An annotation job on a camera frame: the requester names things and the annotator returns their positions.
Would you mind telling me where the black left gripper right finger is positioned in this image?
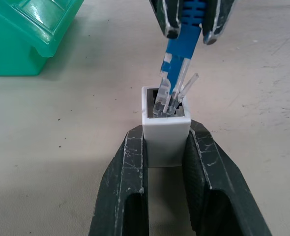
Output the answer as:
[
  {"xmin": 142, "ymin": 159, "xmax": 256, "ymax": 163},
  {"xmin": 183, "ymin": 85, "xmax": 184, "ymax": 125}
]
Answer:
[{"xmin": 181, "ymin": 119, "xmax": 273, "ymax": 236}]

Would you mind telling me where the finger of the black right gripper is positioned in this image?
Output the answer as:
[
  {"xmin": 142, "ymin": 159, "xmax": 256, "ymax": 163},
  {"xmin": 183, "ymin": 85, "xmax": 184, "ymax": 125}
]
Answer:
[
  {"xmin": 200, "ymin": 0, "xmax": 235, "ymax": 46},
  {"xmin": 148, "ymin": 0, "xmax": 185, "ymax": 40}
]

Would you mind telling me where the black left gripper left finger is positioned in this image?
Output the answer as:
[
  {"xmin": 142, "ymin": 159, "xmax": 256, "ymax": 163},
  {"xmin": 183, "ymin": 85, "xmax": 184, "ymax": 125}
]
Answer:
[{"xmin": 87, "ymin": 124, "xmax": 149, "ymax": 236}]

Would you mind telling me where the white network coupler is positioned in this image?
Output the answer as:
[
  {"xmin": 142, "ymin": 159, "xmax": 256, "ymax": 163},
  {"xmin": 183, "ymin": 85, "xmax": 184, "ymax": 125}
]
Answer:
[{"xmin": 141, "ymin": 86, "xmax": 192, "ymax": 168}]

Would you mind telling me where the green plastic bin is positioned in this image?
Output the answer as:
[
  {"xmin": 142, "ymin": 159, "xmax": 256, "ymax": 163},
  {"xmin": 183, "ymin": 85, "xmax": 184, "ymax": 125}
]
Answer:
[{"xmin": 0, "ymin": 0, "xmax": 85, "ymax": 77}]

